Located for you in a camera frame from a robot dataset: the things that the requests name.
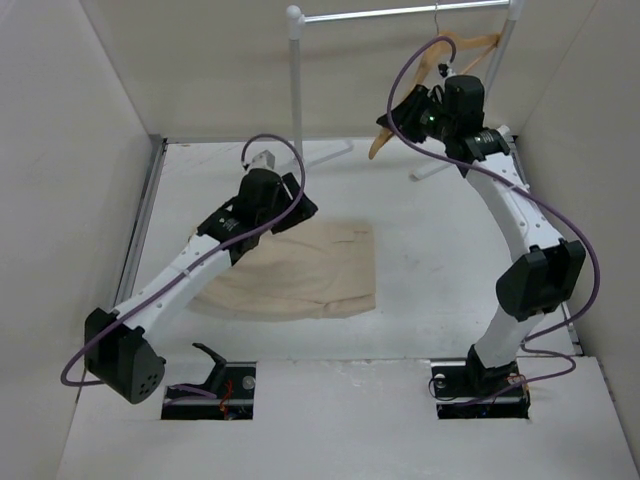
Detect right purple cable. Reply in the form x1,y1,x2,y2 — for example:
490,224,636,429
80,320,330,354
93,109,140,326
387,38,601,404

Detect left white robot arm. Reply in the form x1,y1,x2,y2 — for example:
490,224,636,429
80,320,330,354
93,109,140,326
82,168,318,405

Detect purple cable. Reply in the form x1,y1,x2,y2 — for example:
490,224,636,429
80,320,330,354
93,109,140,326
387,38,601,404
60,133,307,401

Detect wooden clothes hanger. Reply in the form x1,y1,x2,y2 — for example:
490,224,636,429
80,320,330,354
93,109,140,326
368,4,504,160

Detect white clothes rack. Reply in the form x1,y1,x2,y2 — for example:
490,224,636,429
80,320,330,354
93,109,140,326
286,1,525,153

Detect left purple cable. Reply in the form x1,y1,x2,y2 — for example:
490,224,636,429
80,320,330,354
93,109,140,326
60,133,307,401

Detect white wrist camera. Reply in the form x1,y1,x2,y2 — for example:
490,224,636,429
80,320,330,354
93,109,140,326
438,63,456,79
246,150,276,170

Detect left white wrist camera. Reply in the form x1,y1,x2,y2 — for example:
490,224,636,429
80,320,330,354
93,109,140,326
246,150,276,170

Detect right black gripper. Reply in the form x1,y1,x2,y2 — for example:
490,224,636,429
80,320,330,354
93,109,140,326
376,85,456,144

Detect beige trousers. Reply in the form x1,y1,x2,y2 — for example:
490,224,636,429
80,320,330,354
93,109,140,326
190,219,376,322

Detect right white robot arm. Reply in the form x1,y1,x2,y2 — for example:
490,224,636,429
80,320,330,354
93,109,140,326
376,75,586,396

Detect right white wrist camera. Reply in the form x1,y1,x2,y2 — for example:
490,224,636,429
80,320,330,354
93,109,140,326
438,63,456,79

